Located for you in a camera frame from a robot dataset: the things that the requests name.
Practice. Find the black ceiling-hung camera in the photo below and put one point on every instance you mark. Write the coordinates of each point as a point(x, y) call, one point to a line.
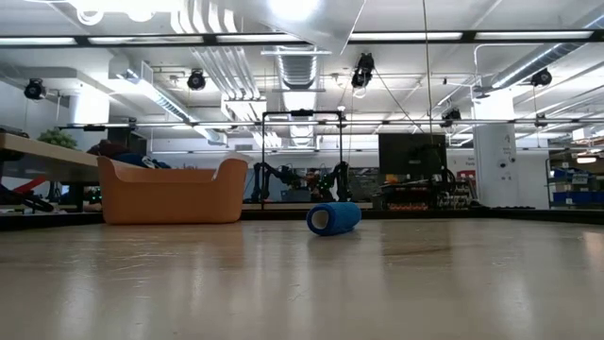
point(196, 80)
point(362, 71)
point(34, 90)
point(451, 115)
point(541, 77)

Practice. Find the orange plastic bin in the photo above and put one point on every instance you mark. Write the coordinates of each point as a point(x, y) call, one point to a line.
point(170, 198)

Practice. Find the shelf with blue bins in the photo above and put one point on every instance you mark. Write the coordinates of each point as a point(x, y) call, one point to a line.
point(575, 184)

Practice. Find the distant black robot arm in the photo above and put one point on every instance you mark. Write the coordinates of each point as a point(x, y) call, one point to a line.
point(340, 177)
point(269, 175)

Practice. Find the silver ventilation duct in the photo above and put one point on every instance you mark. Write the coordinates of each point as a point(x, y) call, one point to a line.
point(542, 59)

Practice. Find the white pillar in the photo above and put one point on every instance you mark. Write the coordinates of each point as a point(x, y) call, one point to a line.
point(495, 165)

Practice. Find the black screen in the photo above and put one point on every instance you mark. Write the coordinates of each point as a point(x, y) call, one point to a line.
point(406, 151)

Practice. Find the black overhead beam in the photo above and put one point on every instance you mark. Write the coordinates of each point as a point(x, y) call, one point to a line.
point(141, 39)

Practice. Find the wooden table with grey frame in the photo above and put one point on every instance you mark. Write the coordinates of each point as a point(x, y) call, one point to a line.
point(42, 156)

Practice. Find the small potted plant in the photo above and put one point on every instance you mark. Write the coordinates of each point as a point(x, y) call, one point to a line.
point(56, 138)

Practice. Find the cluttered equipment bench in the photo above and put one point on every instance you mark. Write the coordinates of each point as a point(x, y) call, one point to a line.
point(415, 193)

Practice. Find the distant black station frame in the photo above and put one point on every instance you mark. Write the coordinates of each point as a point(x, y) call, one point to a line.
point(263, 156)

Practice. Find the grey horizontal ceiling rail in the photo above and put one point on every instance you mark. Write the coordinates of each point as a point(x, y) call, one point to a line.
point(519, 121)

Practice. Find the maroon fabric bundle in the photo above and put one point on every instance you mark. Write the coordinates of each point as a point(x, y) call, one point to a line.
point(106, 147)

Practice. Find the teal fabric bundle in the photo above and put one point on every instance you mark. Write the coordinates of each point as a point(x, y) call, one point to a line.
point(141, 160)

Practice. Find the red slanted bar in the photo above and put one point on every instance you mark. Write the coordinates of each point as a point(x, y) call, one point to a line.
point(26, 185)

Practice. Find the blue elastic bandage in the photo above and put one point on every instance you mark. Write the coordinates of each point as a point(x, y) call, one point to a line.
point(337, 218)

